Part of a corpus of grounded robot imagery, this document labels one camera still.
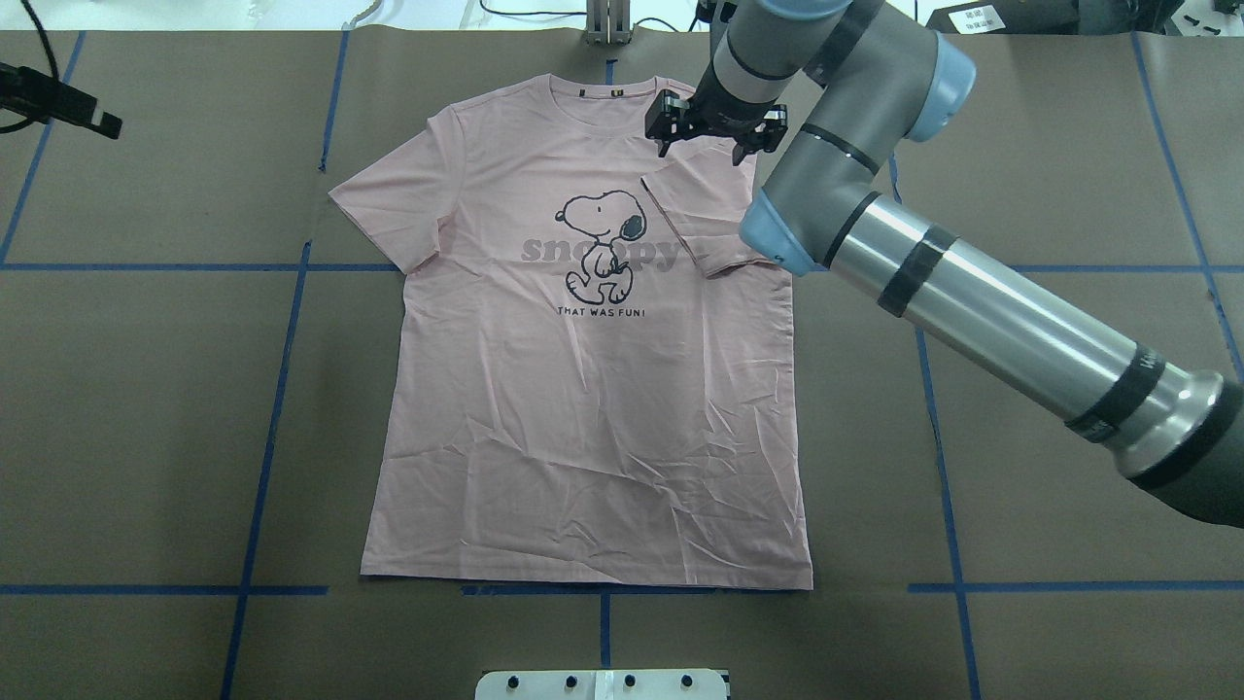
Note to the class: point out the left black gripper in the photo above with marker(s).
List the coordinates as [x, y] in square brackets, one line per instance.
[19, 94]

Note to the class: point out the pink Snoopy t-shirt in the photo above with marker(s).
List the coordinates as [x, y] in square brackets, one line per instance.
[595, 379]

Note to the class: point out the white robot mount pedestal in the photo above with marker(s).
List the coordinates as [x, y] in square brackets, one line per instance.
[661, 683]

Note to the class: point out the aluminium frame post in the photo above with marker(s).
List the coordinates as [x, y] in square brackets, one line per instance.
[608, 23]

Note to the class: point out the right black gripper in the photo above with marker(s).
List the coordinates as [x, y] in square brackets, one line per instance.
[720, 116]

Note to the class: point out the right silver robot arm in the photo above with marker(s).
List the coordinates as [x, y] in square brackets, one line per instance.
[832, 87]

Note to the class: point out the black box with label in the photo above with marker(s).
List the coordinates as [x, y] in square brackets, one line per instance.
[1005, 17]

